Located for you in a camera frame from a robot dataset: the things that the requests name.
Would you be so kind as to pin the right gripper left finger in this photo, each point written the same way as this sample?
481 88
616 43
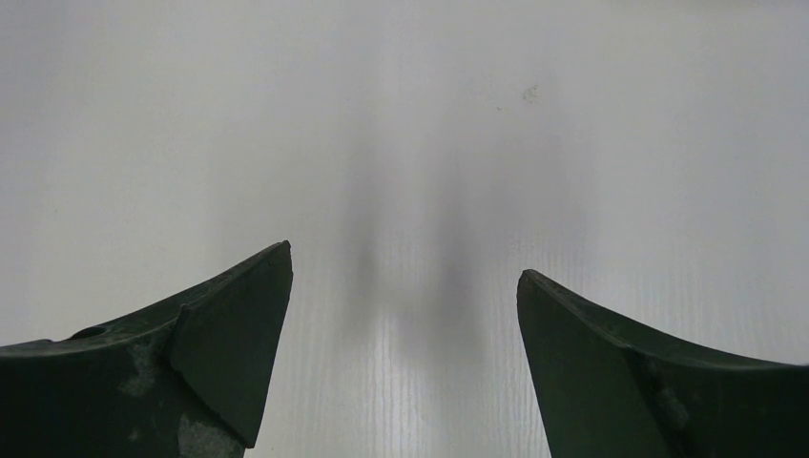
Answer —
187 376

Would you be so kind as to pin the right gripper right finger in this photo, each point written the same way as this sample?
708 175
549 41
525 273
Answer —
610 386

